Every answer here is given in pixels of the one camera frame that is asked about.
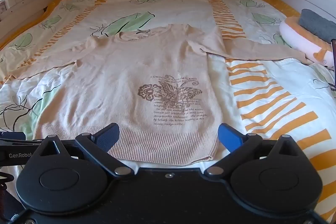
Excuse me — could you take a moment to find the pink and orange plush pillow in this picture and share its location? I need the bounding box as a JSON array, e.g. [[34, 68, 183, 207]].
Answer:
[[279, 16, 336, 71]]

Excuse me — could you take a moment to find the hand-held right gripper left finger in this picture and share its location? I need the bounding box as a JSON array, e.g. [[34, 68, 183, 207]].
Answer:
[[31, 123, 134, 179]]

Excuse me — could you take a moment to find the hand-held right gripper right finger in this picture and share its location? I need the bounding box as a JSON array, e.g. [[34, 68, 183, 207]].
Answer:
[[204, 123, 305, 180]]

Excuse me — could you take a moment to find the beige butterfly print sweater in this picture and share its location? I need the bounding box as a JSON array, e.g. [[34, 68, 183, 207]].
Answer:
[[16, 23, 314, 161]]

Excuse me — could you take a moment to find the grey folded towel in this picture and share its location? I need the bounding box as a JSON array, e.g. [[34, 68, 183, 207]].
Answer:
[[299, 9, 336, 44]]

